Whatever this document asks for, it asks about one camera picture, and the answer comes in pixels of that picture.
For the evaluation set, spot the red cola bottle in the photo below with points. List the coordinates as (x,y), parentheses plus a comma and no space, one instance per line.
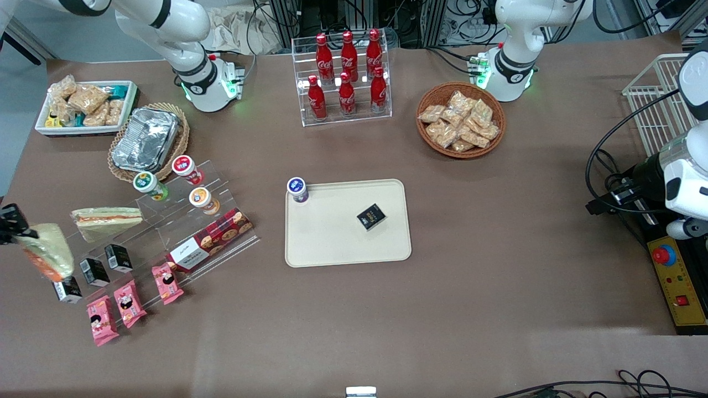
(374,52)
(317,102)
(379,94)
(347,99)
(324,58)
(349,55)

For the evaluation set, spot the red plaid cookie box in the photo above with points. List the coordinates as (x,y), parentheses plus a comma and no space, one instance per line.
(215,237)

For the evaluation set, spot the white rectangular object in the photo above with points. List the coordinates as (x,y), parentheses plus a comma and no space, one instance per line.
(360,392)

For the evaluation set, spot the green capped yogurt bottle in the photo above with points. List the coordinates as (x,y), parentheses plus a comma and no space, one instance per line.
(144,181)

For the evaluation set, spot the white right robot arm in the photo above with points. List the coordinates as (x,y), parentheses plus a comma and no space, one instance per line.
(182,27)

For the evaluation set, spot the clear acrylic stepped stand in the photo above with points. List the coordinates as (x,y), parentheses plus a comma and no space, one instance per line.
(166,226)

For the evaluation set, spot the teal snack packet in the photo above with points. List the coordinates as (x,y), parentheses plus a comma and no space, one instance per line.
(119,89)

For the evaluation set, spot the aluminium foil container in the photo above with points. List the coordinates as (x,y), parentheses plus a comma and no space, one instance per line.
(145,141)

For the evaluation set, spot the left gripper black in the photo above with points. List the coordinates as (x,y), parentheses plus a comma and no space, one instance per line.
(647,176)

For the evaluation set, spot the crumpled white plastic sheet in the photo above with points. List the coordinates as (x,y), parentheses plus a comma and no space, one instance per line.
(232,33)

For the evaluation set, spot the white rectangular bin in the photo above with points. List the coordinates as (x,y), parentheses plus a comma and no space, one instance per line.
(77,131)

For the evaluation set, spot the small black carton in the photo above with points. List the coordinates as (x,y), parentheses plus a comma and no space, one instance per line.
(94,272)
(118,258)
(67,290)

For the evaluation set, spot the yellow snack packet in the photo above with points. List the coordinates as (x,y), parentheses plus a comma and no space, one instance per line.
(52,120)

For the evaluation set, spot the clear wrapped cracker pack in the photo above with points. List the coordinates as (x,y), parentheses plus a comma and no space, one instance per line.
(489,131)
(459,102)
(482,112)
(462,146)
(453,117)
(431,114)
(440,131)
(473,135)

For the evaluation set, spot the red capped yogurt bottle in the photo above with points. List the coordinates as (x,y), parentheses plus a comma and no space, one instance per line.
(183,165)

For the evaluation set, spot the clear acrylic bottle rack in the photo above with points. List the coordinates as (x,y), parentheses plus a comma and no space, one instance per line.
(332,120)

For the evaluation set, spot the pink cartoon snack pack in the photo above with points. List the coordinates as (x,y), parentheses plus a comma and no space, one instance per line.
(102,321)
(167,284)
(130,304)

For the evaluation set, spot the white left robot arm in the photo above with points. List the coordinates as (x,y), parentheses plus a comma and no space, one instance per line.
(514,33)

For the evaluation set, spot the aluminium frame rack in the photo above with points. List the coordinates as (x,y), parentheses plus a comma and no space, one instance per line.
(293,16)

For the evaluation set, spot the round wicker basket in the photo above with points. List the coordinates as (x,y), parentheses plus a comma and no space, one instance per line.
(464,155)

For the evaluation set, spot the oval wicker basket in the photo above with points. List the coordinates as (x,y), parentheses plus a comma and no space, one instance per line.
(183,135)

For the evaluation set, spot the triangle sandwich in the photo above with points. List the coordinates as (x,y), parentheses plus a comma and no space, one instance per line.
(52,254)
(108,220)

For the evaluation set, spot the cream plastic serving tray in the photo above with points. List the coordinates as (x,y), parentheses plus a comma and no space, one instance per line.
(332,232)

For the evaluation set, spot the black box gold print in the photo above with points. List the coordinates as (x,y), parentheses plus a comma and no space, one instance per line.
(371,216)

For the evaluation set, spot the blue capped yogurt bottle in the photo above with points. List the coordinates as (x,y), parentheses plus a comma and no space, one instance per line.
(297,187)

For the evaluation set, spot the clear wrapped biscuit pack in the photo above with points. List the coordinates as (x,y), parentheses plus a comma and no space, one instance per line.
(98,116)
(58,110)
(87,98)
(63,87)
(115,110)

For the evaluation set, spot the black mounting plate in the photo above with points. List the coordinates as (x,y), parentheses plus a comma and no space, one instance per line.
(644,229)

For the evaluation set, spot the yellow emergency stop box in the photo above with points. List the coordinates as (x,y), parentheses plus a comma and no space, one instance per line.
(683,276)

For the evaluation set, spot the orange capped yogurt bottle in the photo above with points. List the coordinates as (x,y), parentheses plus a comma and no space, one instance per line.
(200,197)

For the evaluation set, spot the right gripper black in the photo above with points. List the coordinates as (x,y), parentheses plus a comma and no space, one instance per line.
(10,220)

